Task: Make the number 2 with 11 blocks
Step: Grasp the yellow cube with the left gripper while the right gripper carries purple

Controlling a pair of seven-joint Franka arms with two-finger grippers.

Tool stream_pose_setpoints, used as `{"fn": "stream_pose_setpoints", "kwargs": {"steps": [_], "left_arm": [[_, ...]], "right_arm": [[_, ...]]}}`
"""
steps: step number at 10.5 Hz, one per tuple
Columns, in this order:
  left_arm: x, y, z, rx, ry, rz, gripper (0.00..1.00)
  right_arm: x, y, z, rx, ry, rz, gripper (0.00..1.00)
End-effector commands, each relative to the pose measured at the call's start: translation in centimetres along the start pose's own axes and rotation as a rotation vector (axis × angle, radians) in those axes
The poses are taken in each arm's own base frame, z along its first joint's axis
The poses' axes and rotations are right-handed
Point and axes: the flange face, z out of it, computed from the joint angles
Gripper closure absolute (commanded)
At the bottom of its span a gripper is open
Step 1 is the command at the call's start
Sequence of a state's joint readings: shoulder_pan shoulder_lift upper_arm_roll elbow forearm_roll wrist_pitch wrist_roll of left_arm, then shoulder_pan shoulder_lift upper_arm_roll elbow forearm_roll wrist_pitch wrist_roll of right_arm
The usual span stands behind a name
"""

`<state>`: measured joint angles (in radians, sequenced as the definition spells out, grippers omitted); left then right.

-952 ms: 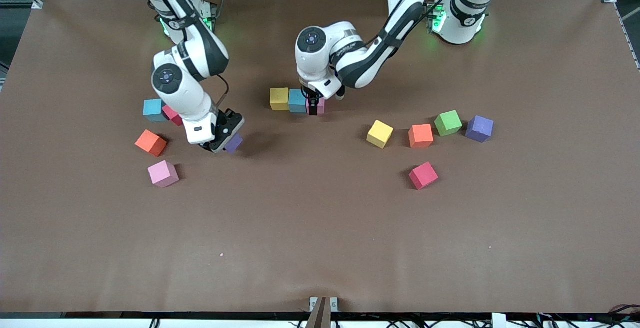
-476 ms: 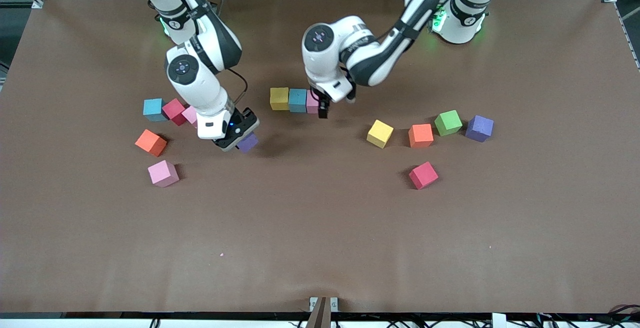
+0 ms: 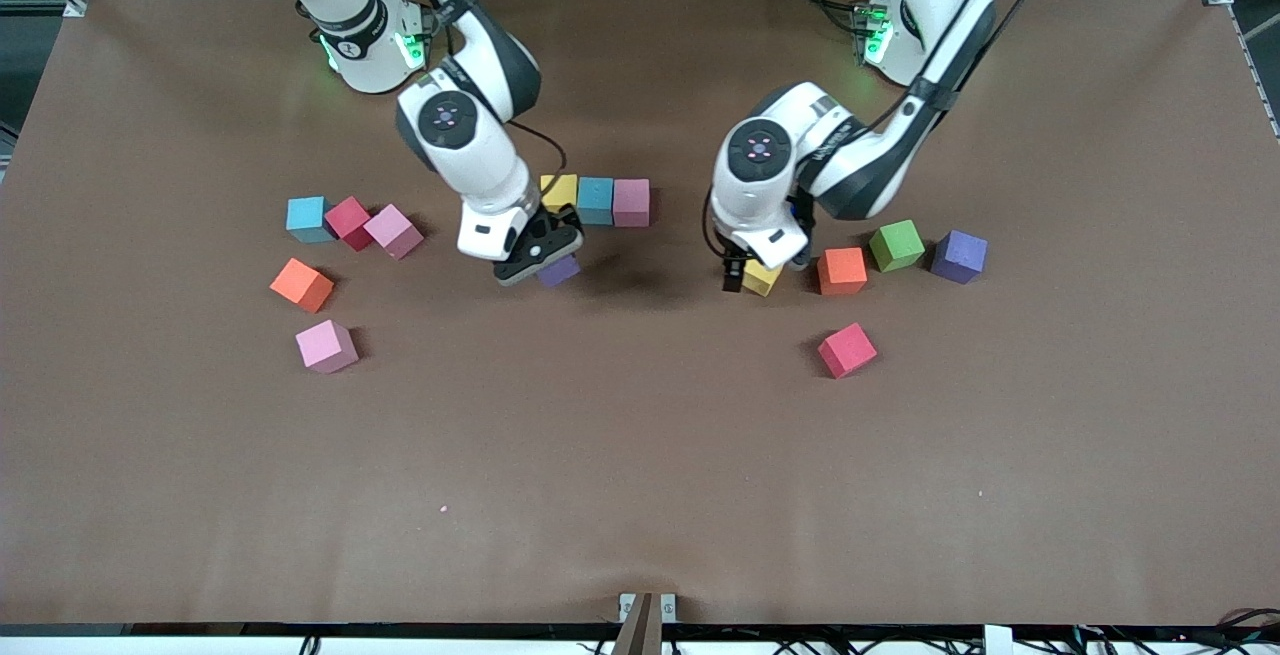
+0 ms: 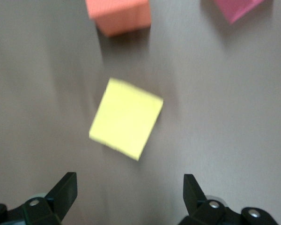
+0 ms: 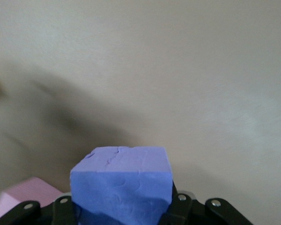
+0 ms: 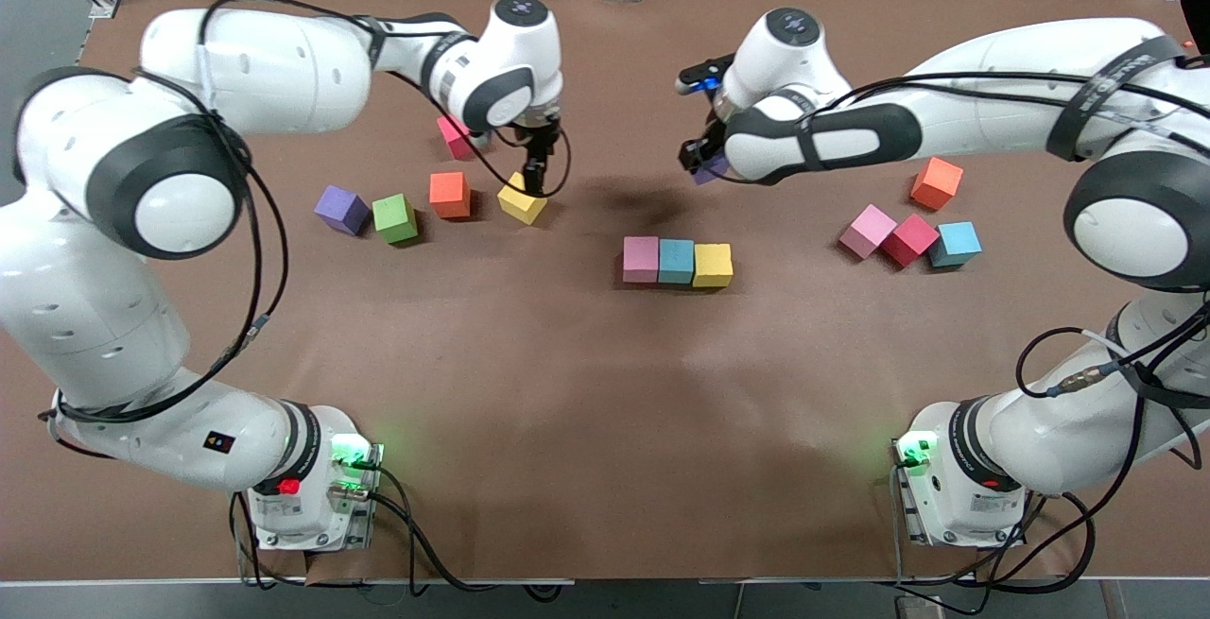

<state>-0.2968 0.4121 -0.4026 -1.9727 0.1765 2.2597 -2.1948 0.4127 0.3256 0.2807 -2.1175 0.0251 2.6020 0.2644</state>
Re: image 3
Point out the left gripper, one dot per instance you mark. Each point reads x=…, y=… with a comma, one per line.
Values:
x=734, y=273

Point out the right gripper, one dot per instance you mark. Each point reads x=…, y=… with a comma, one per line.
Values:
x=566, y=226

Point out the yellow foam cube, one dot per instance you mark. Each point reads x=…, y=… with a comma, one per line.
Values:
x=560, y=190
x=765, y=280

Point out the light blue foam cube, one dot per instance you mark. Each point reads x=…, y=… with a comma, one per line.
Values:
x=596, y=200
x=306, y=217

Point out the purple foam cube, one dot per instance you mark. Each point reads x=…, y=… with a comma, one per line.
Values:
x=960, y=257
x=560, y=273

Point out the pink foam cube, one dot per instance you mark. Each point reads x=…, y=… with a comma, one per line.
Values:
x=631, y=202
x=325, y=347
x=393, y=230

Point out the red foam cube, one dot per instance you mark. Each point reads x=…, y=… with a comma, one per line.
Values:
x=848, y=351
x=347, y=220

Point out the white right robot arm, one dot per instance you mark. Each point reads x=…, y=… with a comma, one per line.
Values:
x=480, y=165

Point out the orange foam cube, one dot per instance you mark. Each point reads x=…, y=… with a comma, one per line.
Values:
x=300, y=284
x=842, y=272

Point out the green foam cube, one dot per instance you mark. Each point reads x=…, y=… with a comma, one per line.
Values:
x=896, y=245

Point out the brown table cover sheet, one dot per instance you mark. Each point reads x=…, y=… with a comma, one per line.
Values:
x=640, y=435

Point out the brown wooden bar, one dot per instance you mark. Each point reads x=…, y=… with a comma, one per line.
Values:
x=640, y=630

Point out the white metal bracket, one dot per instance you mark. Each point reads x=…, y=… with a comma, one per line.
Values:
x=626, y=607

